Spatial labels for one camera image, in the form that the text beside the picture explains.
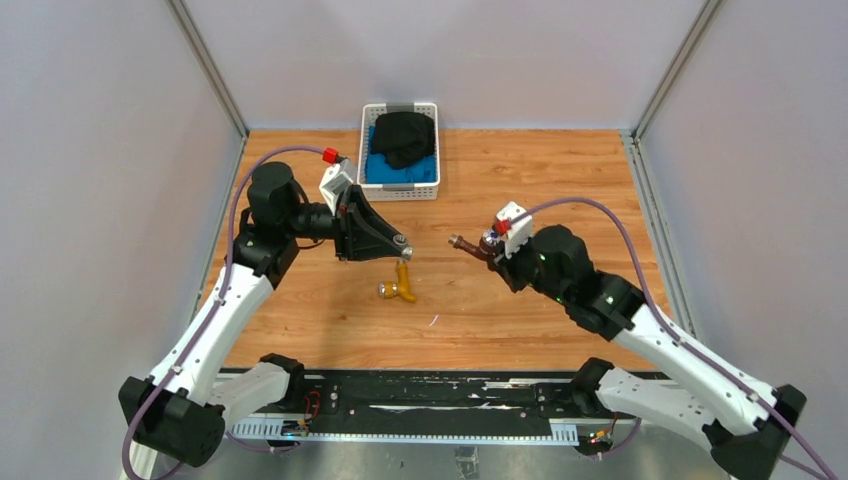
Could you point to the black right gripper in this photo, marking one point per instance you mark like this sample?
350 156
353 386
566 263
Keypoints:
505 264

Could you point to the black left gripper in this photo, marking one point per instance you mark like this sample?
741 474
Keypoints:
359 232

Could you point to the brown faucet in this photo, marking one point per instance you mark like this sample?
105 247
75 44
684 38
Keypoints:
470 245

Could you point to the silver pipe fitting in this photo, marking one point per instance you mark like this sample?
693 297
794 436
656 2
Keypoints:
405 250

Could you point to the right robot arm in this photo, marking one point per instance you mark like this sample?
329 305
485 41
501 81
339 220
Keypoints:
743 422

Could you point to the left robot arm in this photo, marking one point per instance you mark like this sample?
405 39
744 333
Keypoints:
218 331

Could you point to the white plastic basket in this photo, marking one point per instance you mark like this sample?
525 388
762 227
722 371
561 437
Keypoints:
396 192

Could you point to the yellow brass faucet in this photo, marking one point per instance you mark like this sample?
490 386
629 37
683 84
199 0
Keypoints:
401 287

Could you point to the blue cloth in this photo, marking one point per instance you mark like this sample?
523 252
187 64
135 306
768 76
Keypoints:
378 171

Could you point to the black cloth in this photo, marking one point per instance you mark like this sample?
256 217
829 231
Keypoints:
404 137

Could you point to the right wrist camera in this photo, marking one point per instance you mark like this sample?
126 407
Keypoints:
515 225

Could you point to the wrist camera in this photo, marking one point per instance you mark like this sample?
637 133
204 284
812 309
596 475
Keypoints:
515 225
335 181

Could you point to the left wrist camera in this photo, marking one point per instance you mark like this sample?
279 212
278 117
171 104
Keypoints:
335 181

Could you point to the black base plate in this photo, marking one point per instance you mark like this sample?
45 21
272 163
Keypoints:
523 407

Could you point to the aluminium frame rail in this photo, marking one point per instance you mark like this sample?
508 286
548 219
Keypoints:
283 402

